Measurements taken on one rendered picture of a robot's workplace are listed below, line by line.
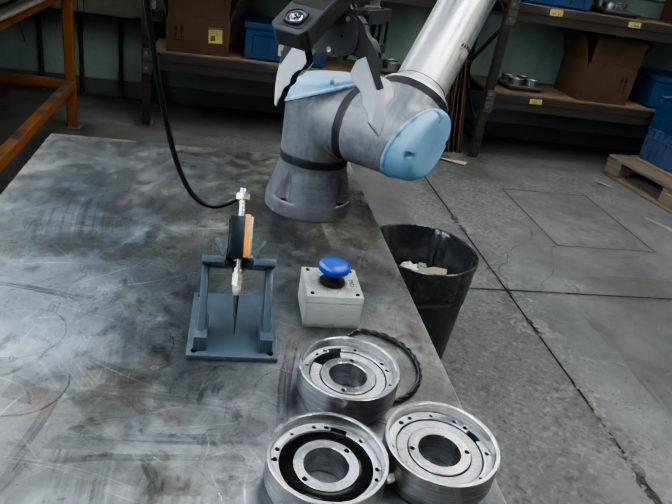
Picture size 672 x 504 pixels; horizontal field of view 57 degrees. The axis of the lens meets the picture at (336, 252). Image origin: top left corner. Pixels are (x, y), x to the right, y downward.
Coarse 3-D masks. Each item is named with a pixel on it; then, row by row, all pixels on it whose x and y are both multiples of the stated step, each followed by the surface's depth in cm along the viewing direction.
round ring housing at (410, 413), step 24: (408, 408) 60; (432, 408) 61; (456, 408) 61; (384, 432) 57; (432, 432) 59; (480, 432) 59; (432, 456) 60; (456, 456) 58; (408, 480) 53; (432, 480) 52; (480, 480) 53
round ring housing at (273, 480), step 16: (304, 416) 57; (320, 416) 57; (336, 416) 57; (288, 432) 56; (352, 432) 57; (368, 432) 56; (272, 448) 54; (304, 448) 55; (320, 448) 55; (336, 448) 55; (368, 448) 56; (384, 448) 54; (272, 464) 51; (304, 464) 55; (320, 464) 56; (336, 464) 56; (352, 464) 54; (384, 464) 53; (272, 480) 50; (304, 480) 52; (352, 480) 52; (384, 480) 51; (272, 496) 51; (288, 496) 49; (304, 496) 49; (368, 496) 49
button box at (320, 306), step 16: (304, 272) 79; (320, 272) 80; (352, 272) 81; (304, 288) 77; (320, 288) 76; (336, 288) 77; (352, 288) 77; (304, 304) 76; (320, 304) 75; (336, 304) 75; (352, 304) 76; (304, 320) 76; (320, 320) 76; (336, 320) 76; (352, 320) 77
